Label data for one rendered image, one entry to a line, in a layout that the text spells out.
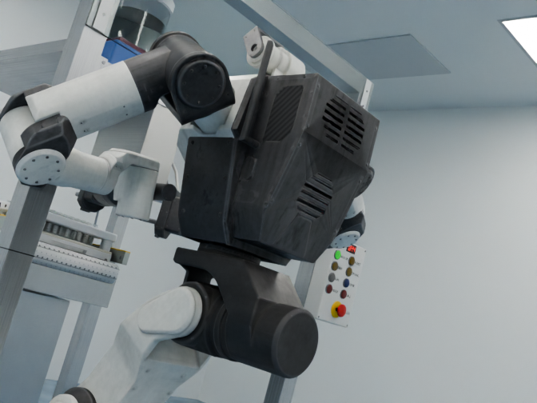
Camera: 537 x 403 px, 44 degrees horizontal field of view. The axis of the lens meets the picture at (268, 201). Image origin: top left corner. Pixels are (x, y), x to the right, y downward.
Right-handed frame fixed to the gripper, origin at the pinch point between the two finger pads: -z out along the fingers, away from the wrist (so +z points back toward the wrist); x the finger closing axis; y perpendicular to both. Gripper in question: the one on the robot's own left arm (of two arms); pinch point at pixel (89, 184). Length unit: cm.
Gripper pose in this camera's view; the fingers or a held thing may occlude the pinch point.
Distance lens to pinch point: 151.2
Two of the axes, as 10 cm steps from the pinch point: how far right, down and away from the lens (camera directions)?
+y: 7.3, 3.1, 6.1
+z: 6.3, 0.4, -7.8
